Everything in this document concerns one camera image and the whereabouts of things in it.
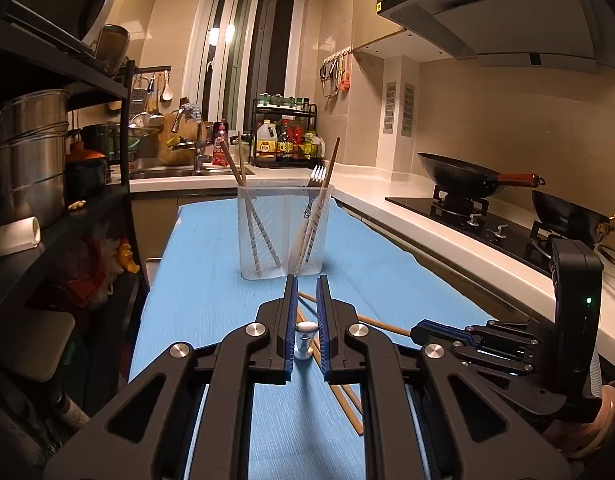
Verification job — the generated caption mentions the fork with white handle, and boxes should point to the fork with white handle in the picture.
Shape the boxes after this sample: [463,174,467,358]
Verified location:
[291,165,328,274]

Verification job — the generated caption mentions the hanging kitchen tools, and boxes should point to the hanging kitchen tools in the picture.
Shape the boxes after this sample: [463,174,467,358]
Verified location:
[318,47,352,100]

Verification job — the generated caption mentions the dark curved wooden chopstick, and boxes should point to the dark curved wooden chopstick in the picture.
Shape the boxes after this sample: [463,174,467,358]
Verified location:
[237,131,261,276]

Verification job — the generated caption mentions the black storage shelf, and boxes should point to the black storage shelf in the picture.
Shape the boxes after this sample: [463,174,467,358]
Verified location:
[0,1,132,341]

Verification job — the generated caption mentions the range hood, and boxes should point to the range hood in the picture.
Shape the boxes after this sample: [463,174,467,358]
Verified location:
[376,0,615,73]

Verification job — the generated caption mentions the yellow oil bottle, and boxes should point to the yellow oil bottle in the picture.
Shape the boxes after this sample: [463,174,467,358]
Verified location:
[256,119,278,165]

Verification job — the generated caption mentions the stainless steel stock pot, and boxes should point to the stainless steel stock pot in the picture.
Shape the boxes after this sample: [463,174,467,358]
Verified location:
[0,89,68,226]

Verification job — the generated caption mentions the white striped spoon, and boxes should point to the white striped spoon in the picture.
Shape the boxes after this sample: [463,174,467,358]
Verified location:
[294,321,318,361]

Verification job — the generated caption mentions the right hand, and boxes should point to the right hand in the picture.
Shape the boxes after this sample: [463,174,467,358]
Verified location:
[539,378,615,461]

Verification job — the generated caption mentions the chrome kitchen faucet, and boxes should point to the chrome kitchen faucet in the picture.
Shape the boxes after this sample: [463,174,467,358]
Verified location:
[171,99,212,174]

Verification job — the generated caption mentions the clear plastic utensil holder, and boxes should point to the clear plastic utensil holder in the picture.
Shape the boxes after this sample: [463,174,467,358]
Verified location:
[237,180,331,281]

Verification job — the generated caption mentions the white paper roll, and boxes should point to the white paper roll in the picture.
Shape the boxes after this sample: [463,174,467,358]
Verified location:
[0,217,41,257]

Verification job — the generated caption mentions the black gas stove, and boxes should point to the black gas stove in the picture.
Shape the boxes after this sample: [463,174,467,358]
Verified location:
[388,188,615,289]

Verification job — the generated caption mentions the red dish soap bottle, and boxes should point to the red dish soap bottle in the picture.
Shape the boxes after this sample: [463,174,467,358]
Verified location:
[212,118,230,167]

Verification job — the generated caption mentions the black wok with wooden handle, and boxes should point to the black wok with wooden handle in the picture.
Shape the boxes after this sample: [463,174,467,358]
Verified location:
[418,153,545,200]

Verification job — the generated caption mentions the black spice rack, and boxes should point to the black spice rack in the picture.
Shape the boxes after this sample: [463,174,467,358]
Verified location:
[249,93,325,168]

